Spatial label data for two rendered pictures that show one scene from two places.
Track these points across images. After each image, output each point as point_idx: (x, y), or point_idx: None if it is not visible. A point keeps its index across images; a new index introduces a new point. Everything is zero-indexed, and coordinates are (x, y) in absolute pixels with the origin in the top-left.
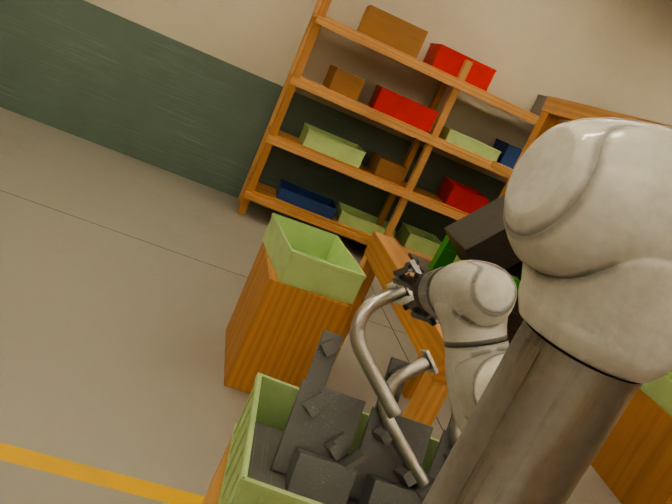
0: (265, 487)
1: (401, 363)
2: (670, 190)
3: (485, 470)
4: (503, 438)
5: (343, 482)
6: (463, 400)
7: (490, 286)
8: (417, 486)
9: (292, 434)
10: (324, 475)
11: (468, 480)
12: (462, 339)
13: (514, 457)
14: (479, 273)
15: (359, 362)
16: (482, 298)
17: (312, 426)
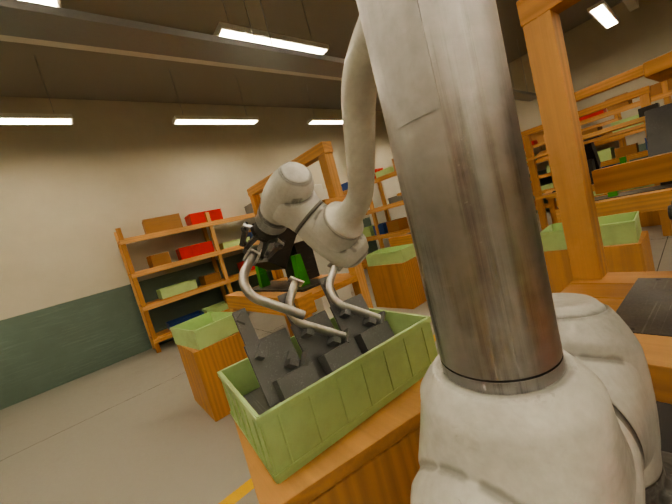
0: (275, 408)
1: (284, 295)
2: None
3: (442, 48)
4: (431, 0)
5: (311, 372)
6: (332, 244)
7: (292, 170)
8: (343, 339)
9: (264, 378)
10: (299, 378)
11: (435, 79)
12: (303, 215)
13: (455, 4)
14: (280, 169)
15: (264, 306)
16: (294, 178)
17: (270, 364)
